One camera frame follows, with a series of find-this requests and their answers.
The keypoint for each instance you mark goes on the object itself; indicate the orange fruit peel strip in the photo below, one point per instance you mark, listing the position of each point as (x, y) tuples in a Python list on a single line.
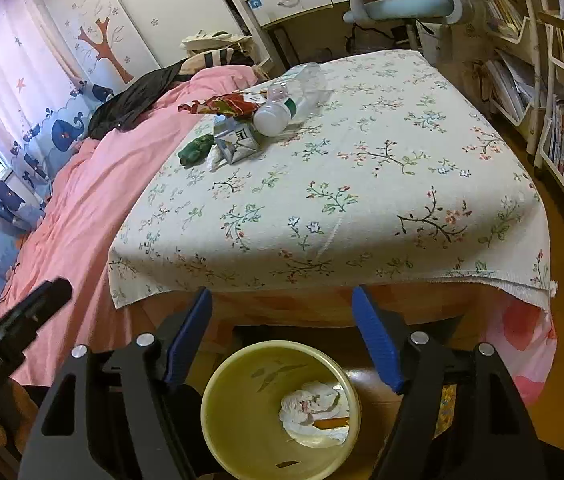
[(331, 423)]

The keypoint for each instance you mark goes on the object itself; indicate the beige striped bag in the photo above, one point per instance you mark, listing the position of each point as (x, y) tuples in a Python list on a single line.
[(221, 48)]

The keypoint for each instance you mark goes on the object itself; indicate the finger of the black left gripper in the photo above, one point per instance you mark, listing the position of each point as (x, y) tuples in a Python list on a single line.
[(37, 304)]

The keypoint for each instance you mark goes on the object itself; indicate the black jacket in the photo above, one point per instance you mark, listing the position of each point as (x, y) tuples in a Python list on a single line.
[(123, 111)]

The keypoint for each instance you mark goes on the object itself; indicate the whale print blue curtain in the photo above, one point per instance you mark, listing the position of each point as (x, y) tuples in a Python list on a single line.
[(45, 107)]

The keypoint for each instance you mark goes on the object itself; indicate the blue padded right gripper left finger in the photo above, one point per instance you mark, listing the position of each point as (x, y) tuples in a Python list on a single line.
[(180, 335)]

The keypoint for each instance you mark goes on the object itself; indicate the red snack bag wrapper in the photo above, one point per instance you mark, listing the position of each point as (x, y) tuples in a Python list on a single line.
[(238, 104)]

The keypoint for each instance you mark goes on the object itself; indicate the pink duvet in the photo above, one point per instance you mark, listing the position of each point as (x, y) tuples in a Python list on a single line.
[(91, 197)]

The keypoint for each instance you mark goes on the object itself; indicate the clear plastic water bottle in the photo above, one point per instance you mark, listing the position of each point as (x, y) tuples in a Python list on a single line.
[(290, 99)]

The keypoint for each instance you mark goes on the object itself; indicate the crushed white milk carton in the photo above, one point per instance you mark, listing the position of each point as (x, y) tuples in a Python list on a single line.
[(236, 139)]

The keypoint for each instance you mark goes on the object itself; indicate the white tissue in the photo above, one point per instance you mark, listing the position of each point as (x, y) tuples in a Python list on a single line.
[(314, 400)]

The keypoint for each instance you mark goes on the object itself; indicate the green crumpled wrapper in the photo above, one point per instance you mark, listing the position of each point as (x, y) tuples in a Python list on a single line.
[(196, 151)]

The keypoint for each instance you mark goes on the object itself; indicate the yellow-green trash bin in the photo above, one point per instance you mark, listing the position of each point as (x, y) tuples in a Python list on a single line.
[(240, 412)]

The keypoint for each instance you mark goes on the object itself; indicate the white wardrobe with tree decal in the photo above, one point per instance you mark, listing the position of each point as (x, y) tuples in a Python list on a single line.
[(117, 41)]

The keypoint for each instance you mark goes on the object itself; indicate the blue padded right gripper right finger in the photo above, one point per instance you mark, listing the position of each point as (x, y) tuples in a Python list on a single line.
[(384, 333)]

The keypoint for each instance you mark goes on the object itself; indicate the floral white bed cloth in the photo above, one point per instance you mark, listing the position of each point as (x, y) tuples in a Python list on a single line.
[(394, 177)]

